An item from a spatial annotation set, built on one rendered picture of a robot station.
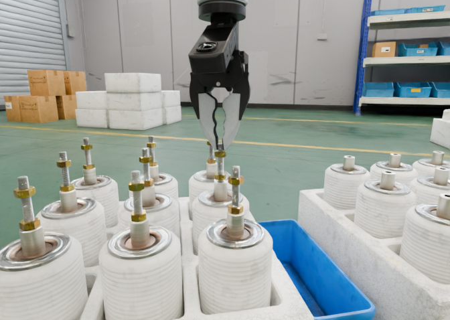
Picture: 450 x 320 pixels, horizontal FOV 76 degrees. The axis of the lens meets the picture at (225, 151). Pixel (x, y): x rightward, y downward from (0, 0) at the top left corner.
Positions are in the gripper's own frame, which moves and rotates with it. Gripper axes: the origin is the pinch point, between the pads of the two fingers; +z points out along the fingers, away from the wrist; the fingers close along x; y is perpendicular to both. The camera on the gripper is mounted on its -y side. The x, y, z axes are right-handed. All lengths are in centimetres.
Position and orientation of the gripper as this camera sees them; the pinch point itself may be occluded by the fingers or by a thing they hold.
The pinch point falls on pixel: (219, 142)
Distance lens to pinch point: 45.7
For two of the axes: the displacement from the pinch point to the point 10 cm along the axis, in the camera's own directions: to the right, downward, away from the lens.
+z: 0.0, 9.7, 2.3
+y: 1.9, -2.2, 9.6
